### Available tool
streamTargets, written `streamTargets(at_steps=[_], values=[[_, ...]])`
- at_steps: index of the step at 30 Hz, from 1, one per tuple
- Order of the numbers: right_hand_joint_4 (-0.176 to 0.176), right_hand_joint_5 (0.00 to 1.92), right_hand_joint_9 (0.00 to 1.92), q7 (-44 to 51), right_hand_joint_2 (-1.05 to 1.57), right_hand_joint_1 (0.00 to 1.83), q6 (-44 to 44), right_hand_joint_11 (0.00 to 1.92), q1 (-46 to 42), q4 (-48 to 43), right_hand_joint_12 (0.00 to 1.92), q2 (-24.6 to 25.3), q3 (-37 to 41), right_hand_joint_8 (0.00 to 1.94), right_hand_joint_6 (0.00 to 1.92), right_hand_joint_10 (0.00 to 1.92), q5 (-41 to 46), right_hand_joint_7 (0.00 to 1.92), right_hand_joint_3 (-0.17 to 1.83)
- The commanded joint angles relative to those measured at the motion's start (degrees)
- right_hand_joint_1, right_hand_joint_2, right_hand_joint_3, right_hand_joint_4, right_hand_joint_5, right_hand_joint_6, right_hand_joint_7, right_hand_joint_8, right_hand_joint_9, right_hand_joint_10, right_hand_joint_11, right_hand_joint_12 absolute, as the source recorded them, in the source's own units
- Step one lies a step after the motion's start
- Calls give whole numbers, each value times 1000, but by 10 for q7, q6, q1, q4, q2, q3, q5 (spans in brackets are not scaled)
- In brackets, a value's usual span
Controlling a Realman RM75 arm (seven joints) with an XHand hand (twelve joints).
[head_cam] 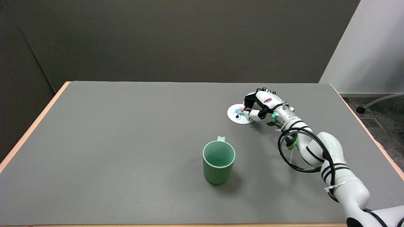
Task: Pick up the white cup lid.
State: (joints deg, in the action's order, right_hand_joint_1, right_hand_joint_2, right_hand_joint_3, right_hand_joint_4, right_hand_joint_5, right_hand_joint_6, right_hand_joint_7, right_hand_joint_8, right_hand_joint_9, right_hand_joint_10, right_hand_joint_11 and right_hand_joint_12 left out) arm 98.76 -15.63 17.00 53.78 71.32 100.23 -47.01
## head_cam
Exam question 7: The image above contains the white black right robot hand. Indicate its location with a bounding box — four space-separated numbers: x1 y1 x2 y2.
241 88 287 122

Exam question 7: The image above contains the white cup lid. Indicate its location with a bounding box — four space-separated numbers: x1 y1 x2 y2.
227 103 255 125

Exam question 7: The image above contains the green plastic cup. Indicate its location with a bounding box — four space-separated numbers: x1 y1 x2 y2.
202 136 236 185

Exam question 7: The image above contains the floor vent grille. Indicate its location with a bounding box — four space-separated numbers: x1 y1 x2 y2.
359 117 386 130

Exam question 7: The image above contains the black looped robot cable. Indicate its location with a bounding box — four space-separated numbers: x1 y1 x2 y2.
277 127 336 202

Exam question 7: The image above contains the grey hose with black caster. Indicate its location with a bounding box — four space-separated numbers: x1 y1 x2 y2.
356 93 404 114

